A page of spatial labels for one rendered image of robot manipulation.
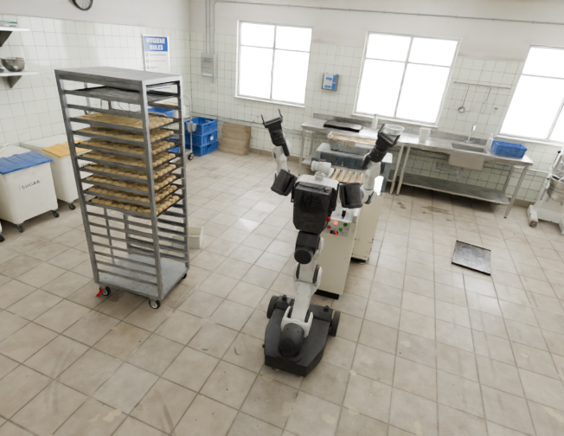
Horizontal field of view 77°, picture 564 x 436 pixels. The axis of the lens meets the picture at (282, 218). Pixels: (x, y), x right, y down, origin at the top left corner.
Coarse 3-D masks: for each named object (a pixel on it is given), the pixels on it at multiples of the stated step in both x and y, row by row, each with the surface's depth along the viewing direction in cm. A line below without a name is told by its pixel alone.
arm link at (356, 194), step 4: (348, 188) 209; (352, 188) 208; (356, 188) 208; (360, 188) 210; (348, 192) 209; (352, 192) 207; (356, 192) 207; (360, 192) 209; (348, 196) 209; (352, 196) 207; (356, 196) 207; (360, 196) 208; (348, 200) 209; (352, 200) 207; (356, 200) 207; (360, 200) 208; (348, 204) 209
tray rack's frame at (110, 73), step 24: (72, 72) 223; (96, 72) 230; (120, 72) 241; (144, 72) 253; (72, 144) 248; (96, 264) 296; (120, 264) 324; (168, 264) 330; (120, 288) 297; (144, 288) 297; (168, 288) 300
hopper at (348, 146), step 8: (328, 136) 342; (336, 136) 360; (344, 136) 358; (352, 136) 357; (360, 136) 355; (336, 144) 340; (344, 144) 338; (352, 144) 335; (360, 144) 332; (368, 144) 330; (352, 152) 342; (360, 152) 339; (368, 152) 337
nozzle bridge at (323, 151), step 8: (328, 144) 366; (320, 152) 343; (328, 152) 340; (336, 152) 342; (344, 152) 345; (328, 160) 352; (344, 160) 348; (352, 160) 346; (360, 160) 343; (384, 160) 332; (336, 168) 348; (344, 168) 346; (352, 168) 345; (384, 168) 340; (384, 176) 335; (384, 184) 348
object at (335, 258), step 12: (336, 216) 293; (348, 216) 295; (324, 240) 303; (336, 240) 300; (348, 240) 296; (324, 252) 307; (336, 252) 304; (348, 252) 301; (324, 264) 313; (336, 264) 309; (348, 264) 306; (324, 276) 318; (336, 276) 314; (324, 288) 324; (336, 288) 320
